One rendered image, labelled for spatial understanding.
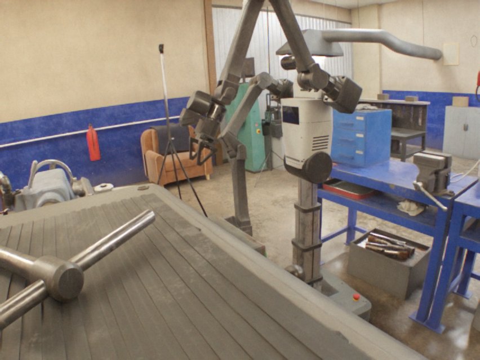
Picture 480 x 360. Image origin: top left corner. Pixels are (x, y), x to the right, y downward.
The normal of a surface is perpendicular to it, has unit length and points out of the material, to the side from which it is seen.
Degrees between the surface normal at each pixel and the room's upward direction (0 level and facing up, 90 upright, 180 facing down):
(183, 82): 90
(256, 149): 90
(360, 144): 90
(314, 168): 90
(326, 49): 82
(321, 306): 8
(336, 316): 8
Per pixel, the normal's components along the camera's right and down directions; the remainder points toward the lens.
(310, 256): 0.40, 0.23
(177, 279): -0.06, -0.96
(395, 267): -0.81, 0.21
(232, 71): 0.41, 0.00
